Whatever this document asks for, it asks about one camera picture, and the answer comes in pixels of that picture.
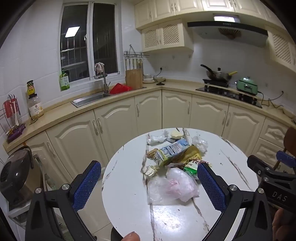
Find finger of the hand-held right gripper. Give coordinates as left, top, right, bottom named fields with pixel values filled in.
left=247, top=155, right=275, bottom=177
left=277, top=151, right=296, bottom=168

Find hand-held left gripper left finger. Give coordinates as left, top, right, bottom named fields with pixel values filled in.
left=25, top=160, right=102, bottom=241

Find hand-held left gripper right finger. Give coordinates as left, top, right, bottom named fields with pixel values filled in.
left=197, top=162, right=275, bottom=241

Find red snack wrapper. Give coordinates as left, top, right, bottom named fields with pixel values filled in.
left=195, top=159, right=212, bottom=169

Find blue green milk carton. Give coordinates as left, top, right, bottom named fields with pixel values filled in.
left=154, top=138, right=190, bottom=167

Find person's right hand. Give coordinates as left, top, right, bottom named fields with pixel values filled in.
left=272, top=207, right=296, bottom=241

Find person's left hand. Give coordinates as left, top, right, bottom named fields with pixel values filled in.
left=122, top=231, right=141, bottom=241

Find brown chair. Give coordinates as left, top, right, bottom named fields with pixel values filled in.
left=273, top=127, right=296, bottom=170

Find green snack packet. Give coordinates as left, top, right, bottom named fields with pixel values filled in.
left=183, top=162, right=199, bottom=180

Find olive yellow wrapper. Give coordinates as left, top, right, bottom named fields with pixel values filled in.
left=178, top=145, right=202, bottom=164

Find clear plastic bag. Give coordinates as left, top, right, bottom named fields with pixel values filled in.
left=147, top=167, right=200, bottom=205

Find clear crumpled plastic wrap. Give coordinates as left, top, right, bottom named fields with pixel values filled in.
left=191, top=136, right=208, bottom=152

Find crumpled paper scrap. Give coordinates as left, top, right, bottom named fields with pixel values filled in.
left=142, top=164, right=160, bottom=177

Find dark rice cooker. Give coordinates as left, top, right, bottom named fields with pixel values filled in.
left=0, top=146, right=43, bottom=208

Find cream lower kitchen cabinets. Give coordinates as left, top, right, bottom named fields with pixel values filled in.
left=3, top=79, right=296, bottom=186

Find black gas stove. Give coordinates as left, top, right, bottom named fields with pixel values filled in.
left=196, top=79, right=263, bottom=109

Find green electric pot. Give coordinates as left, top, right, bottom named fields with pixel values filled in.
left=236, top=76, right=261, bottom=96

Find white storage cart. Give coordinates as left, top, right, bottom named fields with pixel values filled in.
left=8, top=201, right=31, bottom=230

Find steel sink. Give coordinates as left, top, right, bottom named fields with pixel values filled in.
left=71, top=93, right=112, bottom=108

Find glass jar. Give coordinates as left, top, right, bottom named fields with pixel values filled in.
left=28, top=94, right=44, bottom=120

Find metal wok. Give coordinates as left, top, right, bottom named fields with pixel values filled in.
left=200, top=64, right=238, bottom=81

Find red plastic bag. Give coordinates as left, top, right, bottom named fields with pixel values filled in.
left=109, top=83, right=134, bottom=95

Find metal faucet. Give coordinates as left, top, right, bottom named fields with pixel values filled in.
left=94, top=64, right=111, bottom=93

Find green bottle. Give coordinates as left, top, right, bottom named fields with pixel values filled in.
left=59, top=69, right=70, bottom=91

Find red spatula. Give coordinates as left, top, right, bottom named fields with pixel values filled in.
left=3, top=99, right=19, bottom=121

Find dark sauce bottle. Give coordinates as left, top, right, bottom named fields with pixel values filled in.
left=26, top=80, right=37, bottom=96

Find cream lattice upper cabinet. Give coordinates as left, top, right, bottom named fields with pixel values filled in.
left=265, top=25, right=296, bottom=73
left=141, top=20, right=194, bottom=54

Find wooden cutting board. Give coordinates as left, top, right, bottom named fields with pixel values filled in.
left=125, top=69, right=143, bottom=90

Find hanging knife rack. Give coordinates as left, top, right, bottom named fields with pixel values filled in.
left=124, top=44, right=150, bottom=70

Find kitchen window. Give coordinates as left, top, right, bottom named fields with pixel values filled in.
left=60, top=2, right=121, bottom=87

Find cream solid upper cabinets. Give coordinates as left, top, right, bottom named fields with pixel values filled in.
left=134, top=0, right=275, bottom=29

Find black power cable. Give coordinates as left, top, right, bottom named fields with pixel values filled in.
left=257, top=91, right=285, bottom=109

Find purple handled utensil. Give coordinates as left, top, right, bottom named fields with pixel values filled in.
left=7, top=125, right=25, bottom=138

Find wire utensil rack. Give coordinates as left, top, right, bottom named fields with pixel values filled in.
left=0, top=94, right=26, bottom=142

